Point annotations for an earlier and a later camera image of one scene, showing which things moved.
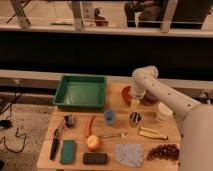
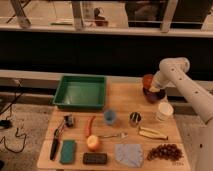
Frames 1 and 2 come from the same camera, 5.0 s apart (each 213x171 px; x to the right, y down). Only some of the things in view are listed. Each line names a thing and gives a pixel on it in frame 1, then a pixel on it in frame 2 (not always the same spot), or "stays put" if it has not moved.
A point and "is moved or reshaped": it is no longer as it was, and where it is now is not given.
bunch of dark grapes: (164, 151) stays put
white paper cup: (164, 112) stays put
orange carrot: (90, 125) stays put
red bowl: (126, 95) is moved or reshaped
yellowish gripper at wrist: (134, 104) -> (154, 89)
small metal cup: (135, 118) stays put
